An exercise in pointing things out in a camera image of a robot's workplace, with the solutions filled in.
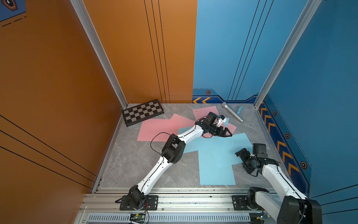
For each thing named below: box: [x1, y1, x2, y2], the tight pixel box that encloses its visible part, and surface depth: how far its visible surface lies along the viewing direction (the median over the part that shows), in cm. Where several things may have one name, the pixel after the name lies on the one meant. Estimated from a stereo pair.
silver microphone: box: [221, 101, 245, 123], surface depth 115 cm
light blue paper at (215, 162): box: [197, 139, 236, 186], surface depth 91 cm
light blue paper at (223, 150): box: [209, 132, 254, 169], surface depth 95 cm
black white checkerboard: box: [121, 98, 165, 127], surface depth 114 cm
